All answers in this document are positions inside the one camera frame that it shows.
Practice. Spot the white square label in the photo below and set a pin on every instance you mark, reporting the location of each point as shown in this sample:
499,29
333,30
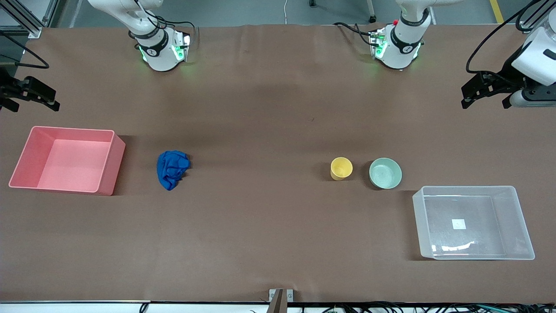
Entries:
458,224

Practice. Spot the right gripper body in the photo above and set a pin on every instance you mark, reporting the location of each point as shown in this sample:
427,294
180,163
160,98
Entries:
8,89

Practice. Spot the brown table cover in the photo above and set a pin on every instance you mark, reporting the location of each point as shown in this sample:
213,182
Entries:
260,217

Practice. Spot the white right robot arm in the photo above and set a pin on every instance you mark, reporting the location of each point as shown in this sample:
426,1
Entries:
158,52

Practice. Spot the blue cloth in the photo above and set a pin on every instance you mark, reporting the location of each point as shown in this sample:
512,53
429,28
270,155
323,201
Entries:
173,169

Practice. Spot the yellow plastic cup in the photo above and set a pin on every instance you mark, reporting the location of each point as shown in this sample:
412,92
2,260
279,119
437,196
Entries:
341,168

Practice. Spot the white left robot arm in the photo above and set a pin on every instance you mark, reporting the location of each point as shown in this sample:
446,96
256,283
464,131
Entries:
402,43

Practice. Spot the aluminium frame profile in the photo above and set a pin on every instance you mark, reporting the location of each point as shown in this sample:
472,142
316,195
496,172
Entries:
32,29

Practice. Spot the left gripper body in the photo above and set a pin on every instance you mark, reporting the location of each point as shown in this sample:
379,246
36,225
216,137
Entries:
505,75

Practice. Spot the yellow floor tape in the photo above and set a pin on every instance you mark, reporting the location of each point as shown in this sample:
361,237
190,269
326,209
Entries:
496,11

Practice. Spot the clear plastic bin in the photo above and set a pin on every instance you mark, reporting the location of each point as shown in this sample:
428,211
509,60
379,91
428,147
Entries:
469,243

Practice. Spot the pale green bowl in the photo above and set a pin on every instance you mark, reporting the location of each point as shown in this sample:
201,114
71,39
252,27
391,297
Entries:
385,173

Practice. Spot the grey metal bracket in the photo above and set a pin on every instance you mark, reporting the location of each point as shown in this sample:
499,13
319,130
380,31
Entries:
278,295

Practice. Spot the pink plastic bin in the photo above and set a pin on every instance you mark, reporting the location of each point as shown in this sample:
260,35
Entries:
74,161

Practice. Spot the black caster wheel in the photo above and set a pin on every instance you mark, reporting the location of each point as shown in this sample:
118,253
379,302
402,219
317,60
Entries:
372,19

